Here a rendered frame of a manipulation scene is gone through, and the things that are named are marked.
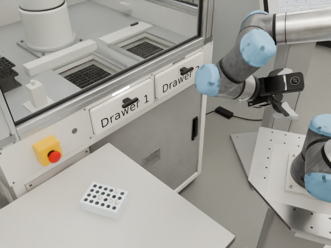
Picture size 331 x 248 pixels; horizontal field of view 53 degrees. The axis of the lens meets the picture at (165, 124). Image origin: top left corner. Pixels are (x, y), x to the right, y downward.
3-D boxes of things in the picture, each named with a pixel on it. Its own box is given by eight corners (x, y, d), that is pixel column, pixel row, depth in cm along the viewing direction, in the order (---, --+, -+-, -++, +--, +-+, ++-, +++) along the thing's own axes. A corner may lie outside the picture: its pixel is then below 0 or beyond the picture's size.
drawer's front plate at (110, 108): (153, 102, 135) (152, 79, 128) (96, 136, 119) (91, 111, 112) (150, 100, 136) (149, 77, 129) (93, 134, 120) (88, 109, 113)
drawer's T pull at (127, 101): (139, 100, 122) (139, 97, 121) (123, 109, 118) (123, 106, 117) (132, 97, 124) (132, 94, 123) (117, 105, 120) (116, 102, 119)
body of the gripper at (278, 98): (258, 85, 98) (230, 79, 91) (283, 76, 92) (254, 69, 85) (261, 109, 97) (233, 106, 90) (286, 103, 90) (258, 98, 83)
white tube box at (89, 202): (129, 199, 104) (128, 191, 102) (117, 220, 98) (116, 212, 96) (94, 189, 107) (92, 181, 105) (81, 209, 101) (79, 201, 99)
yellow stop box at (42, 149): (64, 157, 108) (60, 140, 103) (45, 169, 104) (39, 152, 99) (56, 150, 111) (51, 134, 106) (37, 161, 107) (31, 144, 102)
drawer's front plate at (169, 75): (202, 74, 153) (203, 52, 146) (158, 100, 137) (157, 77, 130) (199, 72, 154) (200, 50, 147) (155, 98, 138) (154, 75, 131)
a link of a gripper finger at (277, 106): (287, 108, 94) (269, 88, 91) (292, 107, 93) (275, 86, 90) (282, 120, 92) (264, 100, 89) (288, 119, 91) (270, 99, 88)
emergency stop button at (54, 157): (63, 159, 105) (60, 150, 102) (52, 166, 103) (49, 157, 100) (58, 155, 106) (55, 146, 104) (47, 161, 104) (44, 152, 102)
